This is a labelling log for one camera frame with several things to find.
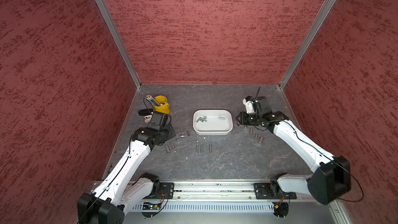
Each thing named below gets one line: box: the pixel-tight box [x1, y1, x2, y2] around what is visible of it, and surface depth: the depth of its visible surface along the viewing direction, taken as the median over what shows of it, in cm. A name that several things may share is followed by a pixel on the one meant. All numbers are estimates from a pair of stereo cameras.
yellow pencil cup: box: [152, 95, 171, 115], surface depth 100 cm
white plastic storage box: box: [192, 109, 234, 136], surface depth 100 cm
